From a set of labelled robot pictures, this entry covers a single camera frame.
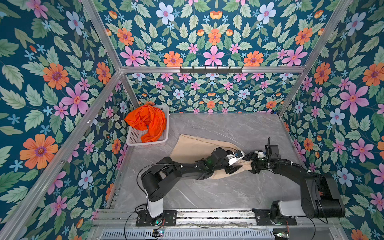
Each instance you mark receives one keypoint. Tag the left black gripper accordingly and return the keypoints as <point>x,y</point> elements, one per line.
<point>232,168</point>

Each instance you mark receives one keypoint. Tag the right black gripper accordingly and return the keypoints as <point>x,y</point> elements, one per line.
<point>253,156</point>

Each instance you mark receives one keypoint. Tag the beige drawstring shorts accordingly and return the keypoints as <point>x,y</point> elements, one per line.
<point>190,149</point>

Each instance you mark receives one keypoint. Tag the orange shorts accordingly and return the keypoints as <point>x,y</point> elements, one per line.
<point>148,118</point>

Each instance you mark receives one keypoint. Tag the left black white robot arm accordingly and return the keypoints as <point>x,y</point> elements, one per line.
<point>161,177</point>

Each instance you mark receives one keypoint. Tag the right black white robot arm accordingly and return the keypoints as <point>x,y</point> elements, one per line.
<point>319,194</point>

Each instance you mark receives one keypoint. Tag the white perforated plastic basket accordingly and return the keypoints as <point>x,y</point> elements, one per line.
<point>134,136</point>

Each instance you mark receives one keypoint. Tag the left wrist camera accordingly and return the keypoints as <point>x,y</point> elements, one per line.
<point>235,157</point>

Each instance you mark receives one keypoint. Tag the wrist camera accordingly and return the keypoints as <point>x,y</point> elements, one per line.
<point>270,151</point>
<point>235,157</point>

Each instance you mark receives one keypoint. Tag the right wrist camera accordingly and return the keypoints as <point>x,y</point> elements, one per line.
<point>270,151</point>

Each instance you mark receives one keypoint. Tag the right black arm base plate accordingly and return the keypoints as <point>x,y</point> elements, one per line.
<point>266,217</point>

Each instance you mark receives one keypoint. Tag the white vented cable duct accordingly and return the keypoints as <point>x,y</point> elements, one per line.
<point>188,234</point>

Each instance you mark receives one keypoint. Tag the black hook rail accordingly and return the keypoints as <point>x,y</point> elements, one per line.
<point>211,70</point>

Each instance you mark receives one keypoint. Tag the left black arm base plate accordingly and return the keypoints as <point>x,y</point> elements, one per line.
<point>167,218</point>

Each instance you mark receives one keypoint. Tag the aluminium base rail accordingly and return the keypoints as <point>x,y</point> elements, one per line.
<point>205,217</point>

